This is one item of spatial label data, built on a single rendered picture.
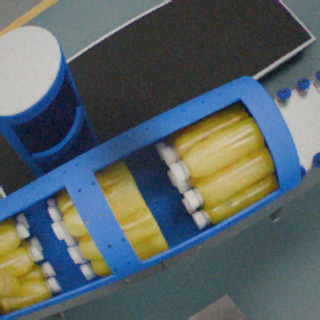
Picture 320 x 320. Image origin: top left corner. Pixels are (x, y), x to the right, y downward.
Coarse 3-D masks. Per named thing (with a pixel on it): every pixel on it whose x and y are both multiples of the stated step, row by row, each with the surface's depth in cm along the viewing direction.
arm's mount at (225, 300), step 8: (224, 296) 150; (216, 304) 150; (224, 304) 150; (232, 304) 149; (200, 312) 149; (208, 312) 149; (216, 312) 149; (224, 312) 149; (232, 312) 149; (240, 312) 149
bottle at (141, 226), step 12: (132, 216) 143; (144, 216) 142; (132, 228) 142; (144, 228) 142; (156, 228) 143; (84, 240) 142; (132, 240) 142; (144, 240) 144; (84, 252) 142; (96, 252) 141
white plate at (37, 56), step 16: (16, 32) 168; (32, 32) 168; (48, 32) 168; (0, 48) 167; (16, 48) 167; (32, 48) 166; (48, 48) 166; (0, 64) 166; (16, 64) 165; (32, 64) 165; (48, 64) 165; (0, 80) 164; (16, 80) 164; (32, 80) 164; (48, 80) 163; (0, 96) 163; (16, 96) 163; (32, 96) 162; (0, 112) 162; (16, 112) 162
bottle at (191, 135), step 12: (240, 108) 148; (204, 120) 149; (216, 120) 148; (228, 120) 147; (240, 120) 147; (192, 132) 147; (204, 132) 147; (180, 144) 147; (192, 144) 147; (180, 156) 148
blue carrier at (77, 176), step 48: (240, 96) 141; (144, 144) 140; (288, 144) 138; (48, 192) 138; (96, 192) 135; (144, 192) 162; (48, 240) 160; (96, 240) 134; (192, 240) 142; (96, 288) 144
